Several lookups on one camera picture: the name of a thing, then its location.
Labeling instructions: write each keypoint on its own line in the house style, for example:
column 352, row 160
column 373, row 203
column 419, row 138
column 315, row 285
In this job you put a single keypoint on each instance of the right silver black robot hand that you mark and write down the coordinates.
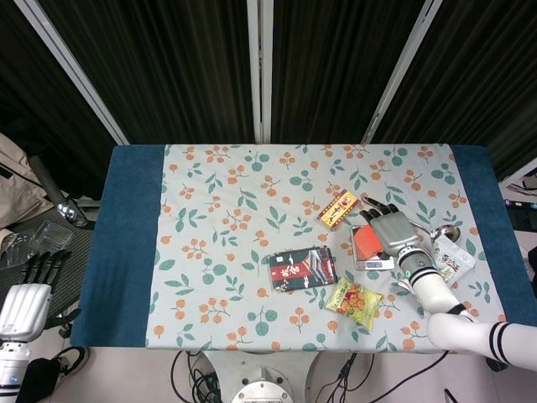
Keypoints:
column 394, row 231

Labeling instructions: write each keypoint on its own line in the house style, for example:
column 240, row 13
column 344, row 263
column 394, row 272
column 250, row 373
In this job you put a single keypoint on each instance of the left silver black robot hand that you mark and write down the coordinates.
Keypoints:
column 25, row 306

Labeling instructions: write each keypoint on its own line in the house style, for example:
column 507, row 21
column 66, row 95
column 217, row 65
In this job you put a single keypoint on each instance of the orange foam cube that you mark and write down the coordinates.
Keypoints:
column 364, row 244

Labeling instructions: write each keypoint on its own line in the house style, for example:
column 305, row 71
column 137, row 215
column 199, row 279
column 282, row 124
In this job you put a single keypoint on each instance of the silver robot base column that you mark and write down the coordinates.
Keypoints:
column 262, row 390

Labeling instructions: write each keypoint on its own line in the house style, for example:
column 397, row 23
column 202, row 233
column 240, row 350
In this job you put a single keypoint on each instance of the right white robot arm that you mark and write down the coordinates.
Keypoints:
column 436, row 289

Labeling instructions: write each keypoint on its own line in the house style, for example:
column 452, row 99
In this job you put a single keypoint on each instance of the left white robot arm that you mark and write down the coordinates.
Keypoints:
column 12, row 369

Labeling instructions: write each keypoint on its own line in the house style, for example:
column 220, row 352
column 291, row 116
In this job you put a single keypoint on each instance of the silver digital kitchen scale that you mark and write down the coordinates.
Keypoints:
column 373, row 264

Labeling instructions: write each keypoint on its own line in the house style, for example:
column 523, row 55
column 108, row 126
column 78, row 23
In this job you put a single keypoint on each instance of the yellow red cardboard box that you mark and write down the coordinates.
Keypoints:
column 337, row 210

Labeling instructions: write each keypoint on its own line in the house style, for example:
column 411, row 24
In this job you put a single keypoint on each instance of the white printed sachet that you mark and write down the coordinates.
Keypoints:
column 451, row 262

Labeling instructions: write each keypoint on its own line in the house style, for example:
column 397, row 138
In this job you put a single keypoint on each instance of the black sneaker white sole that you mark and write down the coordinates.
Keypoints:
column 71, row 361

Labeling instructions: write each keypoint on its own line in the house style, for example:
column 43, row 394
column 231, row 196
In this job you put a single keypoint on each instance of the clear plastic tray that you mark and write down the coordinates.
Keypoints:
column 46, row 235

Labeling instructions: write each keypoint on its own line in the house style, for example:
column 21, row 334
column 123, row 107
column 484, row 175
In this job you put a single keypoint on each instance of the green yellow snack bag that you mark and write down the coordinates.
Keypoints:
column 352, row 300

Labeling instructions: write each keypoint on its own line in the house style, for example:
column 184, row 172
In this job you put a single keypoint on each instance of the dark blue snack packet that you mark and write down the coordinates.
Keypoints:
column 302, row 268

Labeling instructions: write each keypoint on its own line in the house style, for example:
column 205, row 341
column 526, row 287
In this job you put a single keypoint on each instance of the blue velvet table cover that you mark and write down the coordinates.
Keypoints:
column 121, row 252

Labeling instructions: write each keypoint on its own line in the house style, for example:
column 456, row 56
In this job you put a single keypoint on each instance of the beige jacket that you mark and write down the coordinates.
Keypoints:
column 17, row 184

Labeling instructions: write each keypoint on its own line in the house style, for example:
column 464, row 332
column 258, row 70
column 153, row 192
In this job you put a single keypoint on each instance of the floral fruit print tablecloth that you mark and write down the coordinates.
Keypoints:
column 230, row 252

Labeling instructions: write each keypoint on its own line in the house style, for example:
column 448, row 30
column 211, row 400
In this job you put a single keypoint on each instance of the black pleated curtain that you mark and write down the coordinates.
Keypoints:
column 168, row 63

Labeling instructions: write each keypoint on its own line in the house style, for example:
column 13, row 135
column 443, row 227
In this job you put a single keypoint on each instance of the white metal frame post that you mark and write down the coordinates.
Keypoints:
column 403, row 63
column 75, row 71
column 260, row 63

